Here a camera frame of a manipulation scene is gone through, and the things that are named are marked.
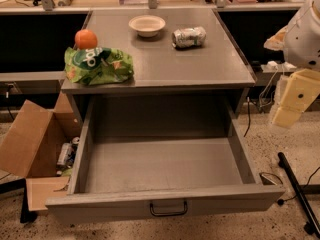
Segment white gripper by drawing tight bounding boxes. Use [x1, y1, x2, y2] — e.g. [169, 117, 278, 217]
[271, 0, 320, 129]

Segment green rice chip bag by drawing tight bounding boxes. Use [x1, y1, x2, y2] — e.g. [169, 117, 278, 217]
[64, 47, 134, 86]

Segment grey cabinet with top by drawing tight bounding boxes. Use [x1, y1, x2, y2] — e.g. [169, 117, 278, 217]
[60, 7, 258, 125]

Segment open grey top drawer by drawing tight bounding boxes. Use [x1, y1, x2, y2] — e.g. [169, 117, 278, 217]
[46, 93, 284, 224]

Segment white power strip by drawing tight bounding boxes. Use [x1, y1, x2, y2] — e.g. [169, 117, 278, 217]
[266, 61, 295, 71]

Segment crushed silver can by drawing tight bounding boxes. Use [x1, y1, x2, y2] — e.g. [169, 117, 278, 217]
[172, 26, 206, 49]

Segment black floor stand bar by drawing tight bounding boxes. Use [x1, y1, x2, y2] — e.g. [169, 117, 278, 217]
[278, 152, 320, 239]

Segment white paper bowl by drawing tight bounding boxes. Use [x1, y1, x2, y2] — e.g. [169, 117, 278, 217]
[129, 15, 166, 38]

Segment orange fruit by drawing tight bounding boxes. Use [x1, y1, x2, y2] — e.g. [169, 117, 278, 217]
[75, 29, 98, 49]

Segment trash items in box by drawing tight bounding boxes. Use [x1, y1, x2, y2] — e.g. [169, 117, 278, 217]
[56, 137, 80, 176]

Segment brown cardboard box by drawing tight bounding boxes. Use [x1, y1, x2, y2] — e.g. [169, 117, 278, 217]
[0, 93, 81, 212]

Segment black drawer handle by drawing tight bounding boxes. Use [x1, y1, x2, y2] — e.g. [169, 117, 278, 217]
[149, 201, 188, 217]

